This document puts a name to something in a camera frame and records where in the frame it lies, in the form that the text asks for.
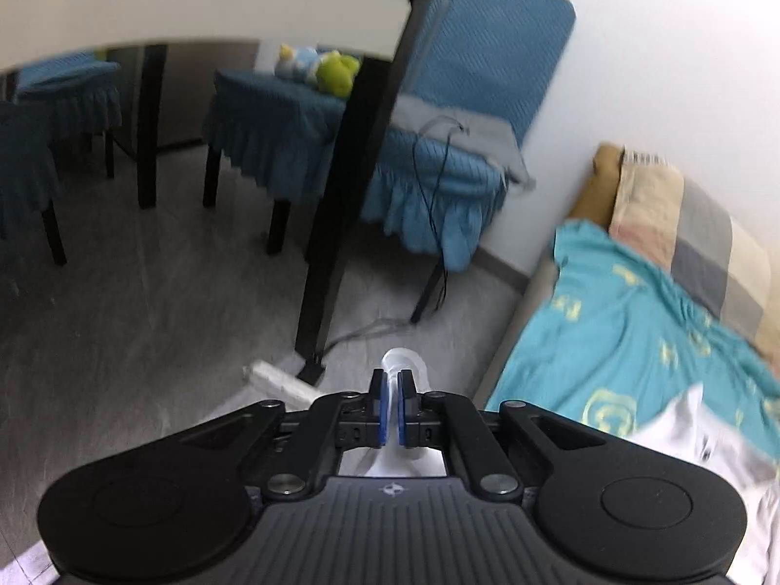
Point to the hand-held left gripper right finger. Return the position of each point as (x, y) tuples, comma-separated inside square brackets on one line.
[(404, 405)]

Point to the white power strip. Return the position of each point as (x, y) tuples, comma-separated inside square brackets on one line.
[(277, 381)]

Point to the blue and white plush toy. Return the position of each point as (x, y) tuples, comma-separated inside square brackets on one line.
[(295, 62)]

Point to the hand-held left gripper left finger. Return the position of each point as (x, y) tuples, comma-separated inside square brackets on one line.
[(379, 405)]

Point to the plaid pillow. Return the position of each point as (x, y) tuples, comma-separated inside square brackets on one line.
[(701, 237)]

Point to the grey cloth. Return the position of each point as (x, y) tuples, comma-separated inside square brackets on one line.
[(481, 137)]

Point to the green plush toy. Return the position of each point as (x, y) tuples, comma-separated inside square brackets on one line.
[(338, 74)]

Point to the teal printed blanket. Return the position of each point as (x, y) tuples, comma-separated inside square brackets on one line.
[(615, 341)]

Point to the white garment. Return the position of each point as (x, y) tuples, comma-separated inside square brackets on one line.
[(701, 439)]

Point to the mustard cushion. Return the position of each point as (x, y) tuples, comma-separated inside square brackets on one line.
[(600, 189)]

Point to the blue covered chair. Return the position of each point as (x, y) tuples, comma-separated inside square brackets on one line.
[(475, 67), (24, 177), (67, 91), (274, 128)]

